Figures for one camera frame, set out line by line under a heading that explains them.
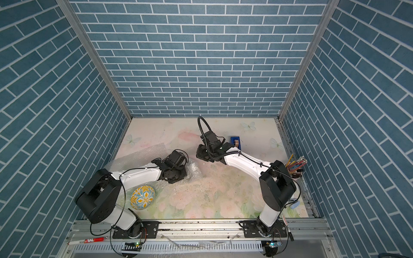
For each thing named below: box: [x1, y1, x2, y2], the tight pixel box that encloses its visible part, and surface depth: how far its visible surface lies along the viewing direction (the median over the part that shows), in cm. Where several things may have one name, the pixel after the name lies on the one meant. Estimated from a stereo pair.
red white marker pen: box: [67, 237, 106, 246], surface depth 72 cm
